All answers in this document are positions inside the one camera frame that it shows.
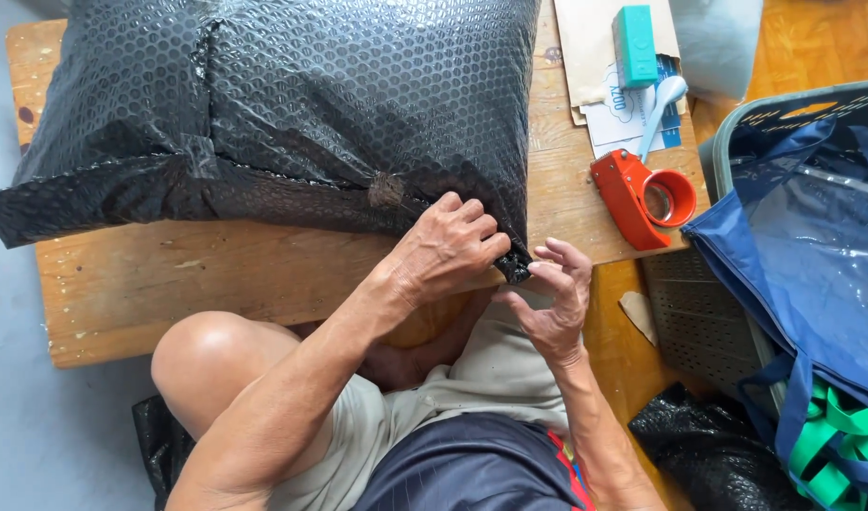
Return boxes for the person's left hand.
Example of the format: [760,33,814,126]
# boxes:
[379,191,512,311]

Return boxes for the person's right hand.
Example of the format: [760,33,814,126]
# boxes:
[492,237,594,364]

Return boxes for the black bubble wrap package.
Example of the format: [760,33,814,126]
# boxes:
[0,0,543,285]

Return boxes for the brown paper scrap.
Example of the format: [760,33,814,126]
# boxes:
[618,291,659,348]

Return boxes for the brown tape piece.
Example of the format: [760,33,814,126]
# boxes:
[368,172,405,209]

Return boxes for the person's beige shorts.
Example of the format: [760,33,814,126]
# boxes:
[267,287,584,511]

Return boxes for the person's right leg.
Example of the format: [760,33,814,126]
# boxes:
[288,287,500,393]

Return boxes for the person's leg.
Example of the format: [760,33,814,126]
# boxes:
[288,287,500,393]
[150,311,335,462]

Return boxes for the grey plastic basket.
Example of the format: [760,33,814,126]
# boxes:
[640,77,868,421]

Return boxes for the red tape dispenser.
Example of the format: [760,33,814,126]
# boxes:
[590,148,699,252]

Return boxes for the person's dark striped shirt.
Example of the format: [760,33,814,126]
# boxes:
[350,412,597,511]

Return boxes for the crumpled black bubble wrap sheet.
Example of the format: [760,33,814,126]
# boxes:
[627,382,815,511]

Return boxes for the white printed card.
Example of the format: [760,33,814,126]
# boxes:
[581,62,667,159]

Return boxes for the blue printed card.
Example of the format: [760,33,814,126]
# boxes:
[654,54,684,150]

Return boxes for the low wooden table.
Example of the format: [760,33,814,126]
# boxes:
[6,0,712,370]

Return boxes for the person's left leg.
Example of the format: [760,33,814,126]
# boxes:
[150,311,335,462]

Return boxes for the pale blue plastic spoon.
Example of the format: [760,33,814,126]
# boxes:
[636,75,689,163]

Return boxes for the brown paper envelope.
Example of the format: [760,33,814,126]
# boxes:
[553,0,689,127]

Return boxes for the blue bag with clear window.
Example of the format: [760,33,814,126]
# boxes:
[681,116,868,511]

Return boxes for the teal rectangular box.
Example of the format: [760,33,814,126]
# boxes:
[612,6,659,90]

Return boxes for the clear plastic bag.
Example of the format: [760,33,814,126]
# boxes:
[669,0,765,105]

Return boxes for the flat black bubble wrap sheet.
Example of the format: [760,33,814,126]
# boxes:
[132,395,198,511]

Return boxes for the bundle of green straps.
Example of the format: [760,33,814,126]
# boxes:
[788,378,868,511]

